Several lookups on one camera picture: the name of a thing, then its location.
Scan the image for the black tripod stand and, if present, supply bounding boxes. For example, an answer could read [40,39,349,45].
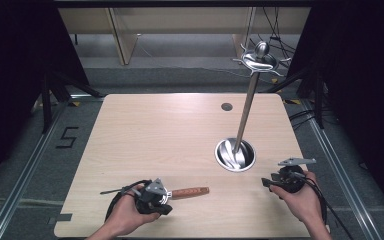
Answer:
[262,65,326,130]
[40,68,105,135]

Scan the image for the metal utensil rack with hooks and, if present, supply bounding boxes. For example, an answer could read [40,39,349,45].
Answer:
[213,40,293,174]

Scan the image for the hanging black cables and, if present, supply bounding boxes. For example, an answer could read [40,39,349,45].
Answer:
[248,6,298,63]

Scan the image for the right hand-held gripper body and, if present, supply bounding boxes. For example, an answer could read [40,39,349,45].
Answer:
[270,157,318,194]

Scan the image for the person's left hand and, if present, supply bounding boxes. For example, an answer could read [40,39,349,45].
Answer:
[104,185,162,235]

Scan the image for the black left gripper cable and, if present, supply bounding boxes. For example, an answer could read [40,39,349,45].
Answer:
[104,179,153,223]

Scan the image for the person's right hand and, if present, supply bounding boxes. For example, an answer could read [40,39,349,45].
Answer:
[269,170,325,225]

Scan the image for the black curtain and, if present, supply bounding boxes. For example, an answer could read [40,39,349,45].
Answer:
[286,0,384,214]
[0,0,91,194]

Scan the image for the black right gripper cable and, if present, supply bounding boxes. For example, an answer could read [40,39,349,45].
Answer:
[289,171,355,240]

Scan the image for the light wooden desk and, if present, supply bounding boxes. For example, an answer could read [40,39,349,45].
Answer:
[57,6,312,67]

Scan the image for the black tape strip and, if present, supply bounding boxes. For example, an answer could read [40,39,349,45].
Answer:
[47,212,74,226]

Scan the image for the aluminium floor rail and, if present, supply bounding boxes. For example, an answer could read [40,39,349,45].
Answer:
[0,99,68,240]
[299,98,382,240]

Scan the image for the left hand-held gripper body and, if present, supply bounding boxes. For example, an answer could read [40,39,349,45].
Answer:
[133,177,168,216]

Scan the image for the black floor cables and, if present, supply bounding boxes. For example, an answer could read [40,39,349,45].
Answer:
[287,108,318,130]

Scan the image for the metal utensil with wooden handle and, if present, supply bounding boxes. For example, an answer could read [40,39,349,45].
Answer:
[99,186,211,201]

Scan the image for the thin white floor cable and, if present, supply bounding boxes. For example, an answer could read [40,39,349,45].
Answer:
[135,33,252,75]

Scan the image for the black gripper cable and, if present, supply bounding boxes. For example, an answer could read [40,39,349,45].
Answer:
[104,179,153,223]
[289,171,355,240]

